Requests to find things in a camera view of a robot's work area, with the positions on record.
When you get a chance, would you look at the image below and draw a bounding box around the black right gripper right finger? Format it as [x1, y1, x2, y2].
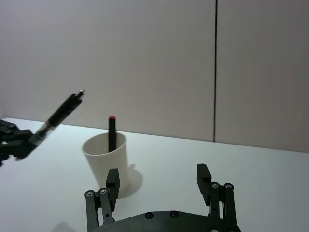
[197, 163, 236, 228]

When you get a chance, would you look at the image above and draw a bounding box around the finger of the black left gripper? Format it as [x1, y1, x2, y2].
[0, 118, 18, 136]
[0, 129, 37, 167]

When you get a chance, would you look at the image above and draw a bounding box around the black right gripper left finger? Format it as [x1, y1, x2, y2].
[84, 168, 121, 232]

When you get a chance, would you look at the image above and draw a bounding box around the black pen with clear barrel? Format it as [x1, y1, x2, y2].
[31, 89, 86, 147]

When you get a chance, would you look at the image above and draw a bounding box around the white paper cup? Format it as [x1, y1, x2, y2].
[81, 132, 133, 199]

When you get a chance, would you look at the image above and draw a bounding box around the black marker with red end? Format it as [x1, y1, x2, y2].
[108, 116, 118, 153]

